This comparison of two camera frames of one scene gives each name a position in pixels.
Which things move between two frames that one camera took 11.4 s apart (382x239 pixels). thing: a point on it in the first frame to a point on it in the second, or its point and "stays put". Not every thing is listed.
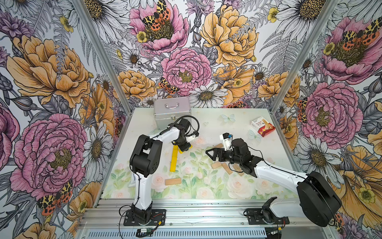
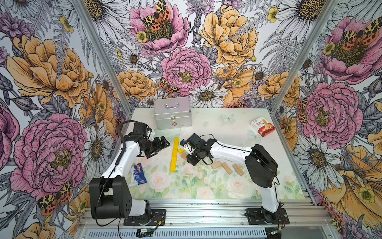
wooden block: (216, 165) stays put
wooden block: (172, 181) to (184, 156)
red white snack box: (262, 126) stays put
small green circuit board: (145, 230) stays put
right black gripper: (216, 151) to (192, 161)
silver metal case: (166, 109) stays put
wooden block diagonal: (227, 168) stays put
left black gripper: (185, 146) to (163, 142)
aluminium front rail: (198, 214) stays put
